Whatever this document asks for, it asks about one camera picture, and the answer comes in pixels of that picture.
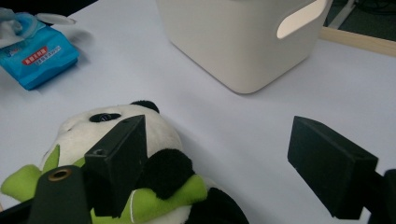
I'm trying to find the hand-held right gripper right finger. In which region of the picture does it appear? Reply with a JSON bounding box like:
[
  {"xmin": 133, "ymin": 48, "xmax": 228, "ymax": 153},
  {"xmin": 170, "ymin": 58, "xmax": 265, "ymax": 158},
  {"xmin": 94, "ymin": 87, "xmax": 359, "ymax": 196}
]
[{"xmin": 287, "ymin": 115, "xmax": 380, "ymax": 220}]

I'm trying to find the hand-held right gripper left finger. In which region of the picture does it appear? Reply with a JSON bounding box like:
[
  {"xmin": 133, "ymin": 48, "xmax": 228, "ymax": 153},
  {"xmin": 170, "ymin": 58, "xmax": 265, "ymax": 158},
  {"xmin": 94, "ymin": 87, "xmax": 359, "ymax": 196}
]
[{"xmin": 83, "ymin": 114, "xmax": 148, "ymax": 219}]

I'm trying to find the panda plush toy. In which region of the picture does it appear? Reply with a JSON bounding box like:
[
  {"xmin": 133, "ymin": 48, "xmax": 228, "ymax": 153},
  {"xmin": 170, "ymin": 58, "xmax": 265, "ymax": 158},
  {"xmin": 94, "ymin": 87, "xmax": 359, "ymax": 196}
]
[{"xmin": 0, "ymin": 100, "xmax": 250, "ymax": 224}]

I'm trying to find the blue wet wipes pack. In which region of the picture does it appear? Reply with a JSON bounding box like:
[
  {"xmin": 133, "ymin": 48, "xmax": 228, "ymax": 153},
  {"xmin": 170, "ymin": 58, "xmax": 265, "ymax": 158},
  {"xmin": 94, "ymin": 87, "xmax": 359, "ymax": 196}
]
[{"xmin": 0, "ymin": 11, "xmax": 80, "ymax": 91}]

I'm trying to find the white plastic storage bin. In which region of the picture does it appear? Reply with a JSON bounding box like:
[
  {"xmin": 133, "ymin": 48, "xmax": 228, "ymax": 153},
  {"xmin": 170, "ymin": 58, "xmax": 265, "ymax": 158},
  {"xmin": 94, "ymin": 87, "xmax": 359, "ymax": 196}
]
[{"xmin": 155, "ymin": 0, "xmax": 334, "ymax": 94}]

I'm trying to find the white wet wipe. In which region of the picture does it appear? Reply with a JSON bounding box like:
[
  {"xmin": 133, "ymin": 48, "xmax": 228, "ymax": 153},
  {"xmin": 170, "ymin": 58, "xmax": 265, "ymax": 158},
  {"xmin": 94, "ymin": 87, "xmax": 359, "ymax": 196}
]
[{"xmin": 0, "ymin": 7, "xmax": 26, "ymax": 49}]

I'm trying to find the white table mat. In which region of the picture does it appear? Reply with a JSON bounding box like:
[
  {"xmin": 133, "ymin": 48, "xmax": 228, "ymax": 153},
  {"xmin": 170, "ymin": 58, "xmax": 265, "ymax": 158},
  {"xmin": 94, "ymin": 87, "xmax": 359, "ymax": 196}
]
[{"xmin": 0, "ymin": 0, "xmax": 396, "ymax": 224}]

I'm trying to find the wooden table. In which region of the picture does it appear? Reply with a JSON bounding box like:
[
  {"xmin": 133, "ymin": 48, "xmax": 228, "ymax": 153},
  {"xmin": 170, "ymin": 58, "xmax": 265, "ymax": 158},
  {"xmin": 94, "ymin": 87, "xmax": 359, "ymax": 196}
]
[{"xmin": 318, "ymin": 26, "xmax": 396, "ymax": 58}]

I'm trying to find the white metal stand frame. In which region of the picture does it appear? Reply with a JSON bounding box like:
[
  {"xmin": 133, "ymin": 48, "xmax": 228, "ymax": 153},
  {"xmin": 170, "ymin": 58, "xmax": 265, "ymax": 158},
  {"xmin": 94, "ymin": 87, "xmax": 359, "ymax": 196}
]
[{"xmin": 328, "ymin": 0, "xmax": 356, "ymax": 30}]

